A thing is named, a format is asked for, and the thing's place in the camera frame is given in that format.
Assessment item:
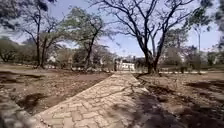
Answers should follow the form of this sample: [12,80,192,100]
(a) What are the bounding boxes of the bare brown dirt ground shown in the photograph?
[132,71,224,128]
[0,63,113,116]

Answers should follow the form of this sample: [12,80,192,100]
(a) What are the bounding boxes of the thin tall tree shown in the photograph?
[184,6,215,73]

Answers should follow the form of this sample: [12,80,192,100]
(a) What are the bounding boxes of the large bare dark tree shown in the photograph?
[89,0,208,75]

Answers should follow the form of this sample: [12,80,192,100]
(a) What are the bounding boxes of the low green tree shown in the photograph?
[0,35,22,64]

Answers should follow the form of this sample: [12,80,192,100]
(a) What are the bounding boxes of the grey stone kerb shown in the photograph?
[0,95,45,128]

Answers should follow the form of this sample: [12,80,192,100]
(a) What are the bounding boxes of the bare forked tree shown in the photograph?
[12,0,68,70]

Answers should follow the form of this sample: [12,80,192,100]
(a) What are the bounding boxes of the white building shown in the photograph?
[114,58,137,72]

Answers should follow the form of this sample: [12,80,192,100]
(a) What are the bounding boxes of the green leafy tree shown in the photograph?
[61,7,115,71]

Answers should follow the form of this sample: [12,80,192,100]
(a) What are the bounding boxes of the pale brick path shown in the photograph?
[33,72,178,128]

